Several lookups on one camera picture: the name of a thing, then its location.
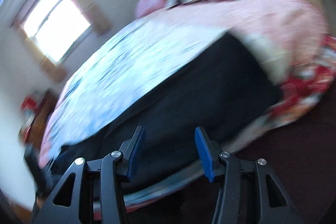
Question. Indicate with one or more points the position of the right beige curtain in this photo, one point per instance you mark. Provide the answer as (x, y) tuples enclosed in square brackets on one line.
[(94, 15)]

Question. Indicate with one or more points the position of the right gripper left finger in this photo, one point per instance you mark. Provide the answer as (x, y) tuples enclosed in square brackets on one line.
[(71, 199)]

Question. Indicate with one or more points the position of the wooden desk cabinet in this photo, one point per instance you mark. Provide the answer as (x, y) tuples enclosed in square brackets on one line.
[(34, 127)]

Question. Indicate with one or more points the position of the round bed with patterned sheet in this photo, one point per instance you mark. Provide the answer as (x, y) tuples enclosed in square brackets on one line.
[(287, 38)]

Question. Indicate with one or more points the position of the beige curtain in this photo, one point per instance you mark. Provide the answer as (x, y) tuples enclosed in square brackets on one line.
[(94, 15), (55, 72)]

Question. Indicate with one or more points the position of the black pants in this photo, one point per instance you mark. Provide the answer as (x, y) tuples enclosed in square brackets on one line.
[(222, 90)]

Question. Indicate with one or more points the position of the back window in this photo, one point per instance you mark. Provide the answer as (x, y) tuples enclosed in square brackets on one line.
[(56, 27)]

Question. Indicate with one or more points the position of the left beige curtain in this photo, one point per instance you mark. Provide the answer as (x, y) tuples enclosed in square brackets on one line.
[(55, 72)]

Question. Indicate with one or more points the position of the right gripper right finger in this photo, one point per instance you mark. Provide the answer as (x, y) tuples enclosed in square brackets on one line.
[(250, 191)]

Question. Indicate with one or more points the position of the red gift bag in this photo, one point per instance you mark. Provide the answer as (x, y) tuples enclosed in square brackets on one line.
[(29, 104)]

